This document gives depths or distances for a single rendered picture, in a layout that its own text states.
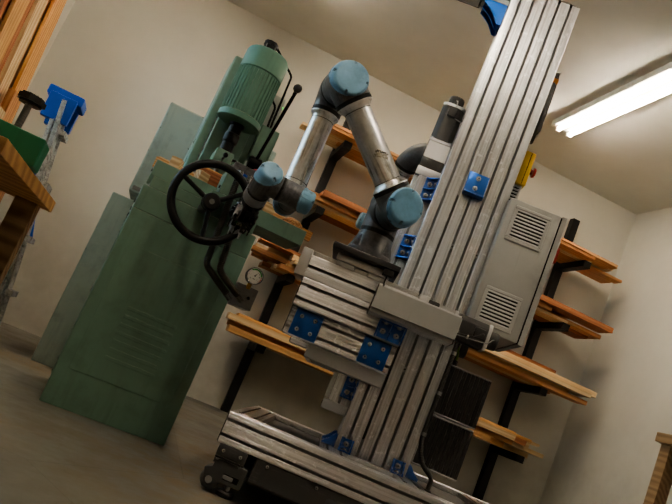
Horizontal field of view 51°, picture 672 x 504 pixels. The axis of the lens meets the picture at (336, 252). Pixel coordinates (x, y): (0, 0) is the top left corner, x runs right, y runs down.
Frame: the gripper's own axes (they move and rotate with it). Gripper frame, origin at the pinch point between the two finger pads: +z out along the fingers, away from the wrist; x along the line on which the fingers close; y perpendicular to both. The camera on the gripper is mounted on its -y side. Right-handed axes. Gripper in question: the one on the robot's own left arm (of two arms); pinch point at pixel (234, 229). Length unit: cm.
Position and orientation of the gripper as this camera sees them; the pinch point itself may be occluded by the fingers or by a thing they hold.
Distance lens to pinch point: 234.7
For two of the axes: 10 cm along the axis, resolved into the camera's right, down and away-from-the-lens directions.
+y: -2.2, 7.4, -6.3
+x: 8.7, 4.4, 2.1
